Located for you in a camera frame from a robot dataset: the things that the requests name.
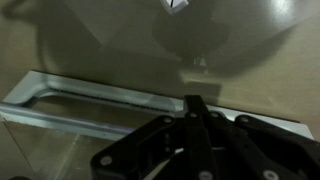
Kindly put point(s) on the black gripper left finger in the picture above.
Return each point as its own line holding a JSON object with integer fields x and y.
{"x": 143, "y": 150}

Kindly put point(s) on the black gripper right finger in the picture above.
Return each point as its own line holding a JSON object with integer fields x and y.
{"x": 253, "y": 146}

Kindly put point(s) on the toaster oven glass door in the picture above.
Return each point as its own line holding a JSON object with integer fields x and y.
{"x": 83, "y": 96}

